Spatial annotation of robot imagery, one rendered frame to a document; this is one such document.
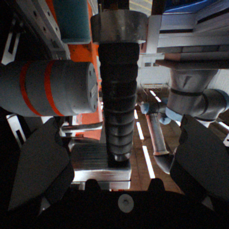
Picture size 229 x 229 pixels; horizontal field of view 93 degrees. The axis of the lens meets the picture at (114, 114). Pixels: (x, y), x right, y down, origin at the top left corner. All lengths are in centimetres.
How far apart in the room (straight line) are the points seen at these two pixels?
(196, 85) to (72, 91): 41
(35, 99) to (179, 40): 41
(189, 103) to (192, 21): 26
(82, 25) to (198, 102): 48
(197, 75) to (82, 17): 38
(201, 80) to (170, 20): 21
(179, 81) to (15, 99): 49
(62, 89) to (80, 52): 54
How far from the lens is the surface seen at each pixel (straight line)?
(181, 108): 51
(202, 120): 65
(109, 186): 19
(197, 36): 45
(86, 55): 76
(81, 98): 24
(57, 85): 25
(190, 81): 47
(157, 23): 41
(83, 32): 38
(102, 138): 27
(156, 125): 77
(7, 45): 48
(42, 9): 47
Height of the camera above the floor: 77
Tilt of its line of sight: 29 degrees up
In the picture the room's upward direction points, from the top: 178 degrees clockwise
